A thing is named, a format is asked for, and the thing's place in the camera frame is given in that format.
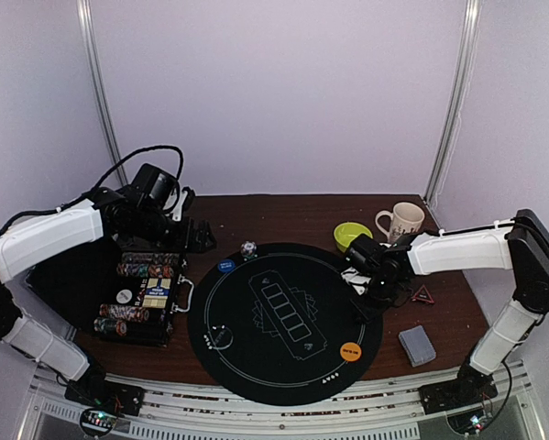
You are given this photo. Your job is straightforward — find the orange big blind button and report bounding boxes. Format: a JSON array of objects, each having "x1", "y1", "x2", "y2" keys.
[{"x1": 339, "y1": 342, "x2": 362, "y2": 362}]

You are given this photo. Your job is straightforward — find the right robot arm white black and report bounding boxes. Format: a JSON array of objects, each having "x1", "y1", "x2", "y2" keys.
[{"x1": 341, "y1": 209, "x2": 549, "y2": 405}]

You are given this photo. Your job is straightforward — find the poker chip row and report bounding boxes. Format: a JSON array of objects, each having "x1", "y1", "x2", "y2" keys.
[
  {"x1": 99, "y1": 303, "x2": 149, "y2": 323},
  {"x1": 93, "y1": 317, "x2": 127, "y2": 336},
  {"x1": 120, "y1": 252, "x2": 180, "y2": 266},
  {"x1": 116, "y1": 263, "x2": 176, "y2": 279}
]

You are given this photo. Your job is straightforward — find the circuit board with leds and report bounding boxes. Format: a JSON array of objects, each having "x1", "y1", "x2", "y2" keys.
[
  {"x1": 447, "y1": 409, "x2": 493, "y2": 437},
  {"x1": 79, "y1": 408, "x2": 118, "y2": 437}
]

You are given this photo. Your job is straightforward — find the black poker chip case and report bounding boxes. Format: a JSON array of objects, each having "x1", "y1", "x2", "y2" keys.
[{"x1": 26, "y1": 237, "x2": 186, "y2": 347}]

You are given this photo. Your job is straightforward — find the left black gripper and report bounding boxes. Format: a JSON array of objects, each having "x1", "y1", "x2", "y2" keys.
[{"x1": 133, "y1": 205, "x2": 216, "y2": 253}]

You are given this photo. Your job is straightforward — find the white dealer button in case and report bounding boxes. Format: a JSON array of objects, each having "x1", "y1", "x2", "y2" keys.
[{"x1": 115, "y1": 289, "x2": 133, "y2": 304}]

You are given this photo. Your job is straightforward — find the blue small blind button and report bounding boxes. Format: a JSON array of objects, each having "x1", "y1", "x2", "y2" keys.
[{"x1": 217, "y1": 258, "x2": 236, "y2": 273}]

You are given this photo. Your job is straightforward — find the clear acrylic dealer puck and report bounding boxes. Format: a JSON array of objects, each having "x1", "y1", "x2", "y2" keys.
[{"x1": 208, "y1": 324, "x2": 234, "y2": 351}]

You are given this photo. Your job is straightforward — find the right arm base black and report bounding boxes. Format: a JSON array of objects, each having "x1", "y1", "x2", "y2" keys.
[{"x1": 418, "y1": 358, "x2": 499, "y2": 415}]

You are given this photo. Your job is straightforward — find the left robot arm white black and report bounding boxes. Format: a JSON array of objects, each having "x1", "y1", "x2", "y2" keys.
[{"x1": 0, "y1": 164, "x2": 216, "y2": 407}]

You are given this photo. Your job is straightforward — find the white decorated mug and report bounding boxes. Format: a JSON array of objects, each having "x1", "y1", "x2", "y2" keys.
[{"x1": 375, "y1": 202, "x2": 425, "y2": 244}]

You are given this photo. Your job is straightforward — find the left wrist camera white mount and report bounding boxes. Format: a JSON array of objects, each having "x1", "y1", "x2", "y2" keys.
[{"x1": 169, "y1": 186, "x2": 196, "y2": 222}]

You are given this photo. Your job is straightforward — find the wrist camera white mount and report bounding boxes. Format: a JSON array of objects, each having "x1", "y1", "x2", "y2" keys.
[
  {"x1": 169, "y1": 186, "x2": 196, "y2": 222},
  {"x1": 341, "y1": 268, "x2": 371, "y2": 296}
]

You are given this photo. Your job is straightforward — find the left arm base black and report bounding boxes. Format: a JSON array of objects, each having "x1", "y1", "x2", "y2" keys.
[{"x1": 64, "y1": 364, "x2": 145, "y2": 416}]

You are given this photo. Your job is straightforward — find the black round poker mat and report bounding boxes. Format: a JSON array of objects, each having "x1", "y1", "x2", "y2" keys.
[{"x1": 188, "y1": 243, "x2": 383, "y2": 406}]

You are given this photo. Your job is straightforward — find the front aluminium rail frame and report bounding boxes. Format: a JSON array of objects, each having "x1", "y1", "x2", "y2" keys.
[{"x1": 15, "y1": 361, "x2": 548, "y2": 440}]

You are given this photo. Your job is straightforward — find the boxed playing card deck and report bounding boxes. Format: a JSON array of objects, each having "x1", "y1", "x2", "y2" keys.
[{"x1": 134, "y1": 278, "x2": 171, "y2": 309}]

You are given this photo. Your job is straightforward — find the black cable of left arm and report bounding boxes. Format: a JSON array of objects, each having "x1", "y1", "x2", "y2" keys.
[{"x1": 0, "y1": 145, "x2": 185, "y2": 244}]

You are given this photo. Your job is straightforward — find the right aluminium frame post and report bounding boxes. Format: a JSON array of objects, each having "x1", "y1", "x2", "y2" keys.
[{"x1": 424, "y1": 0, "x2": 482, "y2": 209}]

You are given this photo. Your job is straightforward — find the grey playing card deck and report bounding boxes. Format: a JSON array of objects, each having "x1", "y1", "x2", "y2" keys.
[{"x1": 399, "y1": 325, "x2": 436, "y2": 368}]

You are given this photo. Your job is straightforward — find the red black triangle button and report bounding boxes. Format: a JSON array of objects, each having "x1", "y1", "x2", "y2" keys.
[{"x1": 411, "y1": 284, "x2": 435, "y2": 304}]

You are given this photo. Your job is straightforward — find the right circuit board with LEDs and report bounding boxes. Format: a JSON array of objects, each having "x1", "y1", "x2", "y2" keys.
[{"x1": 447, "y1": 409, "x2": 493, "y2": 437}]

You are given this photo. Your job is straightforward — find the poker chip stack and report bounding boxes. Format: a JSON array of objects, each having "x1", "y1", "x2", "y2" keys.
[{"x1": 240, "y1": 241, "x2": 257, "y2": 260}]

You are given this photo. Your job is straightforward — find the left circuit board with LEDs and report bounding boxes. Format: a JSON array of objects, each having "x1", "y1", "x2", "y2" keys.
[{"x1": 79, "y1": 408, "x2": 118, "y2": 437}]

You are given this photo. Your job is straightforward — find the green bowl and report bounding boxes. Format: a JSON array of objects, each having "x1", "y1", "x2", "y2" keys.
[{"x1": 333, "y1": 222, "x2": 373, "y2": 253}]

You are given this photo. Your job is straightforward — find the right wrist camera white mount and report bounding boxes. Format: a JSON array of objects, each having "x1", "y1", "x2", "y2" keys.
[{"x1": 341, "y1": 268, "x2": 371, "y2": 296}]

